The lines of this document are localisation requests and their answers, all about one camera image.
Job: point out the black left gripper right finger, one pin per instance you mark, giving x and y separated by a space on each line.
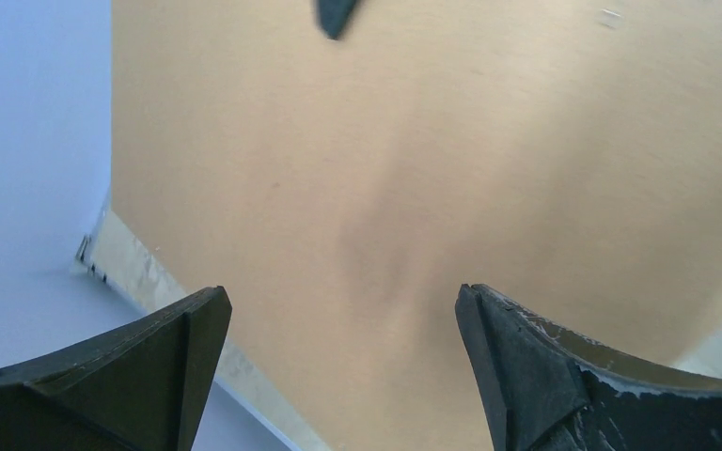
546 387

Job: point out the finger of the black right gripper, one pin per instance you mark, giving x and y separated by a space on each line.
333 16

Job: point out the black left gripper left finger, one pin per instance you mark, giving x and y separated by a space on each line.
141 386

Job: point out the brown backing board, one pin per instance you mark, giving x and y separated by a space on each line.
565 153

